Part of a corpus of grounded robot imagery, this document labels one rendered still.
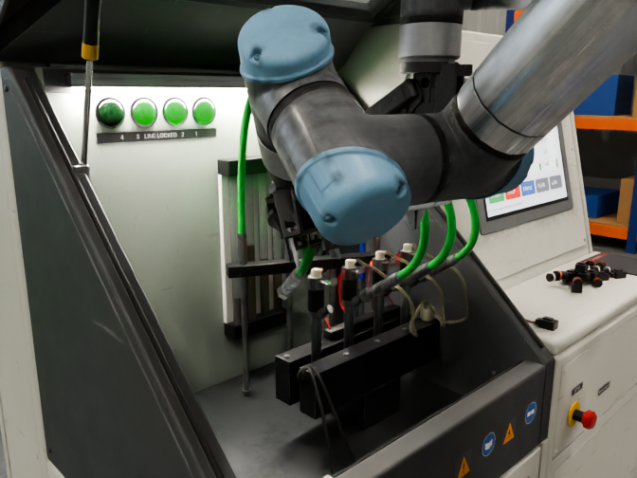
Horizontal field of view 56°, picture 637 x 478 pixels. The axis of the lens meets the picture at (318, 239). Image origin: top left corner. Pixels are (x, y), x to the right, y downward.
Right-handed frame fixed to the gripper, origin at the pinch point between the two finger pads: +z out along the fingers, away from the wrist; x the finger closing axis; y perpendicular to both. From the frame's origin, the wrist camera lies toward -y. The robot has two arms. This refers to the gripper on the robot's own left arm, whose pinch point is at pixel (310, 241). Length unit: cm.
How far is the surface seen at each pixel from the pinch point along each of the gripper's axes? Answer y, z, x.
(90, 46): -22.5, -19.0, -20.1
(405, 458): 26.0, 15.9, 4.9
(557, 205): -32, 66, 69
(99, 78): -36.7, -2.5, -24.6
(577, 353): 11, 45, 46
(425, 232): -3.0, 10.7, 17.6
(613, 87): -291, 348, 335
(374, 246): -17.4, 36.4, 14.6
